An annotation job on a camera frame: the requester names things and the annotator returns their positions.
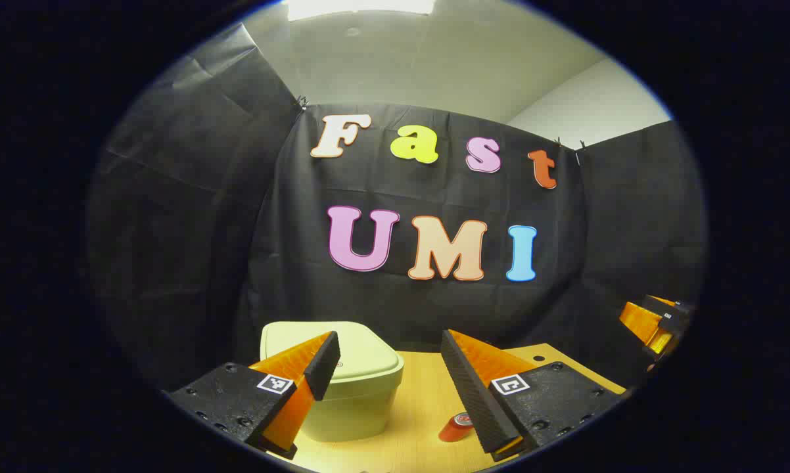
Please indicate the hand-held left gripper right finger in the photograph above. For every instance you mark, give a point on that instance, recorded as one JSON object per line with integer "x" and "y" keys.
{"x": 475, "y": 402}

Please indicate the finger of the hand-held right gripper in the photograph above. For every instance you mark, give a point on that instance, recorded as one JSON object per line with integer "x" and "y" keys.
{"x": 664, "y": 303}
{"x": 639, "y": 320}

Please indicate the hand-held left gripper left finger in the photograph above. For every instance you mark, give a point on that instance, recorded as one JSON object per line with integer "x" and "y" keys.
{"x": 323, "y": 366}

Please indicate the red pop can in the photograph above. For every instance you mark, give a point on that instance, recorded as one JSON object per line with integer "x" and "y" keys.
{"x": 453, "y": 430}

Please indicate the green desktop garbage bin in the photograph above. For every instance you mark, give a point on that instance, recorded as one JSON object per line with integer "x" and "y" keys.
{"x": 359, "y": 401}

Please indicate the wooden desktop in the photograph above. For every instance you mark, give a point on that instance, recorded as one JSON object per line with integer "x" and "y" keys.
{"x": 421, "y": 394}

